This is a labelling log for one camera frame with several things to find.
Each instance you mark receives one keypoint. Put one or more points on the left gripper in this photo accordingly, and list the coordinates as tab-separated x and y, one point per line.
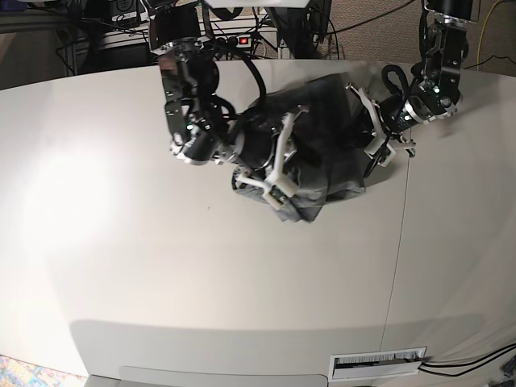
379	128

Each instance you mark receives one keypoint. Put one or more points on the white cable grommet tray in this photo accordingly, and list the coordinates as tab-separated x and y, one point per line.
375	365

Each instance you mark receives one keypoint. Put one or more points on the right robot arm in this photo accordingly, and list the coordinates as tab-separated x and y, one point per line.
205	127

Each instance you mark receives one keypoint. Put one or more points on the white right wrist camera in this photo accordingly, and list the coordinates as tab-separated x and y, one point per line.
277	194

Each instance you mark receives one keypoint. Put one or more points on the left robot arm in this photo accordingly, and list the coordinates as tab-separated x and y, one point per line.
433	93

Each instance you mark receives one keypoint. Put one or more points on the black power strip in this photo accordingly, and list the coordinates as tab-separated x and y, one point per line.
234	42

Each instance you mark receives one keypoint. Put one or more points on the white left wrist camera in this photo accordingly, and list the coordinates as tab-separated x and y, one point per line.
380	155

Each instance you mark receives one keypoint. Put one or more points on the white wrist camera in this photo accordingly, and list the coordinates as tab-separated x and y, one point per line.
380	155
277	194

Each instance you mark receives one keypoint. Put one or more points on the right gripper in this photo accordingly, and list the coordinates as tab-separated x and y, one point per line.
270	152

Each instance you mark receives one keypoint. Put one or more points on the grey T-shirt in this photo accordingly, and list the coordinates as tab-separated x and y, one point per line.
336	171

